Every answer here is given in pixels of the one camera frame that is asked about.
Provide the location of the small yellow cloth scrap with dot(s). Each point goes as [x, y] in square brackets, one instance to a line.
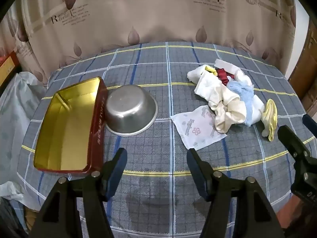
[210, 69]

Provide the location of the red satin cloth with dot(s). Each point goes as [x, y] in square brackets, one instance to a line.
[223, 75]

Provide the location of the pale yellow cloth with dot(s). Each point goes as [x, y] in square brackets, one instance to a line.
[270, 114]

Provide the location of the white fluffy cloth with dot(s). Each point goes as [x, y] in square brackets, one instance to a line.
[197, 74]

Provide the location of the cream cloth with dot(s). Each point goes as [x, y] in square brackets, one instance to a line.
[230, 119]

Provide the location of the white foam block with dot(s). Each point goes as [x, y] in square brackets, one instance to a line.
[227, 67]

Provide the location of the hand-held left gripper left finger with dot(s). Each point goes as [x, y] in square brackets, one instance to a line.
[118, 164]

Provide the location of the white plastic bag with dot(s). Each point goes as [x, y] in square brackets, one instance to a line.
[14, 119]

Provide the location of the grey plaid bed sheet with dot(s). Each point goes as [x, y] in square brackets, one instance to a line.
[161, 79]

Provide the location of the steel bowl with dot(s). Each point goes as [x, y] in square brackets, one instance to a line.
[128, 109]

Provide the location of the wooden door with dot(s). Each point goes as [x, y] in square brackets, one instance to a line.
[309, 67]

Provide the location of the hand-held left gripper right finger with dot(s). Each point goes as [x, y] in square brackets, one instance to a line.
[197, 169]

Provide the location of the white flower-print cloth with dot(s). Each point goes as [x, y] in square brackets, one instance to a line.
[193, 129]

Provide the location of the red and gold tin box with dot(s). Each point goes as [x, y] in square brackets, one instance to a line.
[64, 129]

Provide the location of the beige leaf-print curtain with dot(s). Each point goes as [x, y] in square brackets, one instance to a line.
[148, 12]

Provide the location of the red and yellow carton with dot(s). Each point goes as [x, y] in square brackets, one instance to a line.
[7, 64]

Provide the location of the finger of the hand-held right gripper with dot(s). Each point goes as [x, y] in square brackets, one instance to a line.
[302, 168]
[310, 122]

